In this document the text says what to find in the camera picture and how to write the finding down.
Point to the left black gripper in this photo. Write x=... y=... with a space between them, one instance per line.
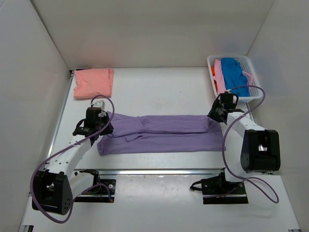
x=109 y=129

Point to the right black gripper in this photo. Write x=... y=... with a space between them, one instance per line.
x=212 y=114

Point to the purple t-shirt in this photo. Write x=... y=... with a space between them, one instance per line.
x=161 y=134

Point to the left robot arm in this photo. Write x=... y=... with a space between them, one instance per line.
x=54 y=189

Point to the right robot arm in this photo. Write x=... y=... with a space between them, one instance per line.
x=260 y=151

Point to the folded salmon pink t-shirt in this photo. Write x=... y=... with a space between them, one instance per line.
x=92 y=82

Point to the light pink t-shirt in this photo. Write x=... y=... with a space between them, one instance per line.
x=220 y=78

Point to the blue t-shirt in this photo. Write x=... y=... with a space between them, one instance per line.
x=234 y=78

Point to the orange t-shirt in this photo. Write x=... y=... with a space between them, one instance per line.
x=214 y=78

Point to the white plastic basket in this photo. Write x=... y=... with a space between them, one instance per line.
x=249 y=71

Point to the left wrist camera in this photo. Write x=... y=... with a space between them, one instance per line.
x=99 y=104

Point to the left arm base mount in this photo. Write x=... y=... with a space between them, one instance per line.
x=100 y=194

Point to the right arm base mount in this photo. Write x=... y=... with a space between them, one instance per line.
x=217 y=190

